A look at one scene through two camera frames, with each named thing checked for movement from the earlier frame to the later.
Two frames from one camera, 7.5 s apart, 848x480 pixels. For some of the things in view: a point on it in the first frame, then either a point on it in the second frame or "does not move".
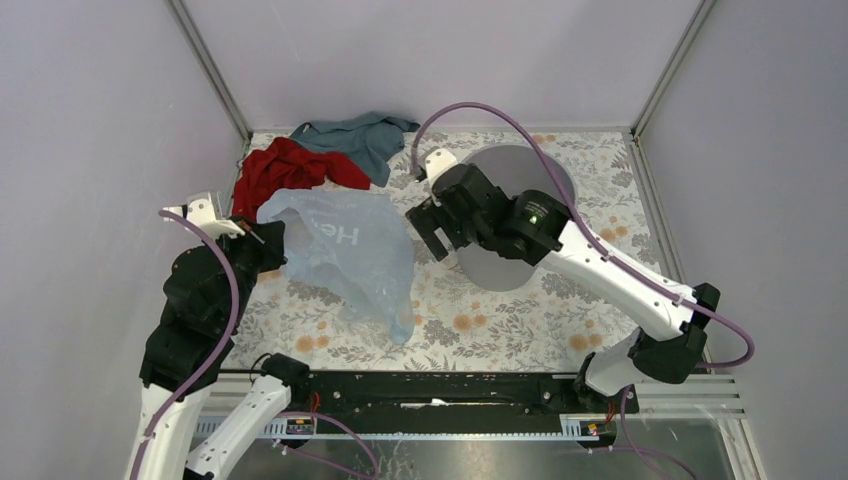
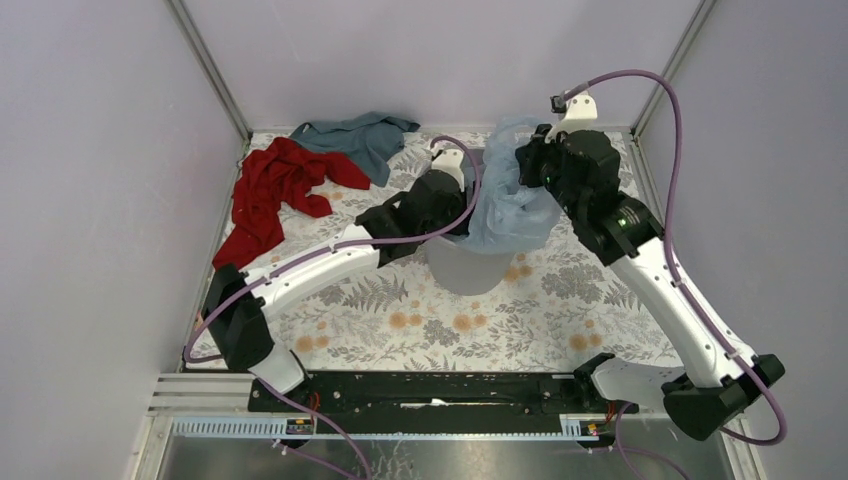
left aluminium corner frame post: [211, 68] does not move
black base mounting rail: [459, 394] does not move
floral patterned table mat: [554, 324] does not move
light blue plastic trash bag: [355, 247] → [511, 217]
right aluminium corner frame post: [671, 68] does not move
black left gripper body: [254, 251] → [458, 207]
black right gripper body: [475, 236] → [542, 168]
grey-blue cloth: [371, 138] does not move
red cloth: [286, 165] does not move
